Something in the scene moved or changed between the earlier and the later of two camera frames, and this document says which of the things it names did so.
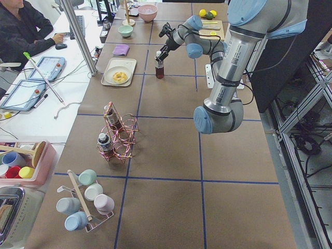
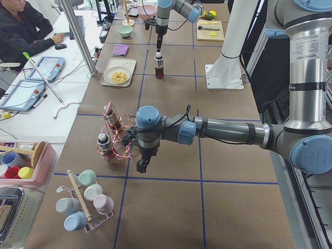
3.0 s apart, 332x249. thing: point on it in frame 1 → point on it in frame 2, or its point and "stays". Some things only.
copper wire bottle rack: (118, 136) stays
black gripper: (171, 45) → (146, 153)
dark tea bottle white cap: (159, 67) stays
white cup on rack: (93, 190) stays
